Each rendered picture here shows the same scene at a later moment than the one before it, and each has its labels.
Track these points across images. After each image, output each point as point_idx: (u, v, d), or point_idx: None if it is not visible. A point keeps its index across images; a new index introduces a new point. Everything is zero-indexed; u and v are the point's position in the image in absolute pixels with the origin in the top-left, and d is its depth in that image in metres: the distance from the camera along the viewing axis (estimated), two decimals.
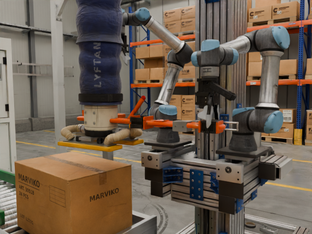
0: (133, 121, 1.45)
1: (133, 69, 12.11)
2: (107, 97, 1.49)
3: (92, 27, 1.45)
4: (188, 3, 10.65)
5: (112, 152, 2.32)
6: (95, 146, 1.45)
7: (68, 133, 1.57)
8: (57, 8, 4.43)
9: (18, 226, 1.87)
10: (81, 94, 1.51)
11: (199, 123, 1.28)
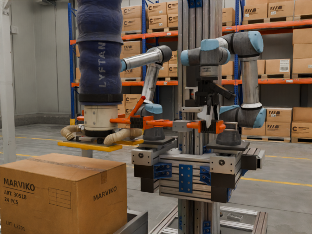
0: (133, 121, 1.45)
1: (73, 68, 11.73)
2: (107, 97, 1.49)
3: (97, 26, 1.45)
4: None
5: (91, 152, 2.30)
6: (95, 146, 1.45)
7: (68, 133, 1.57)
8: (3, 0, 4.12)
9: None
10: (81, 94, 1.51)
11: (199, 123, 1.28)
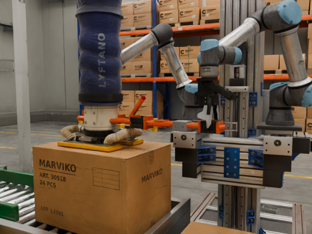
0: (133, 121, 1.45)
1: None
2: (107, 97, 1.49)
3: None
4: None
5: None
6: (95, 146, 1.45)
7: (68, 133, 1.57)
8: None
9: (37, 221, 1.61)
10: (81, 94, 1.51)
11: (199, 123, 1.28)
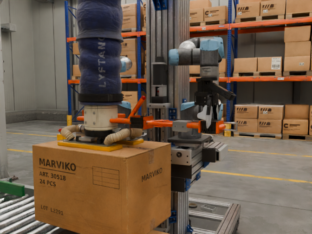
0: (133, 121, 1.45)
1: (70, 65, 11.88)
2: (107, 97, 1.49)
3: (97, 22, 1.45)
4: (126, 1, 10.84)
5: None
6: (95, 146, 1.45)
7: (68, 133, 1.57)
8: None
9: (37, 220, 1.61)
10: (81, 94, 1.51)
11: (199, 123, 1.28)
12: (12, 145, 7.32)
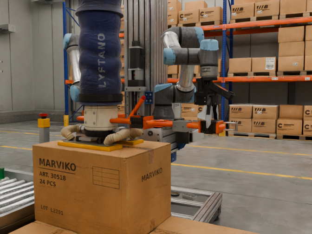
0: (133, 121, 1.45)
1: (68, 65, 11.97)
2: (107, 97, 1.49)
3: None
4: None
5: (48, 130, 2.49)
6: (95, 146, 1.45)
7: (68, 133, 1.57)
8: None
9: (37, 220, 1.61)
10: (81, 94, 1.51)
11: (199, 123, 1.28)
12: (7, 142, 7.37)
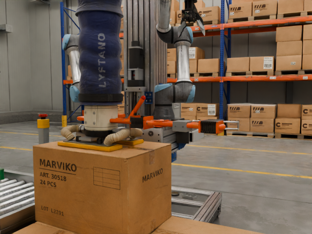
0: (133, 121, 1.45)
1: (66, 66, 11.94)
2: (107, 97, 1.49)
3: None
4: None
5: (48, 131, 2.48)
6: (95, 146, 1.45)
7: (68, 133, 1.57)
8: None
9: (37, 221, 1.61)
10: (81, 94, 1.51)
11: (199, 123, 1.28)
12: None
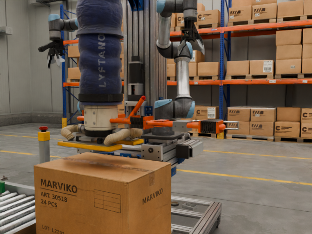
0: (133, 121, 1.45)
1: (66, 68, 11.95)
2: (107, 97, 1.49)
3: (97, 18, 1.44)
4: None
5: (48, 143, 2.50)
6: (95, 146, 1.45)
7: (68, 133, 1.57)
8: None
9: None
10: (81, 94, 1.51)
11: (199, 123, 1.28)
12: None
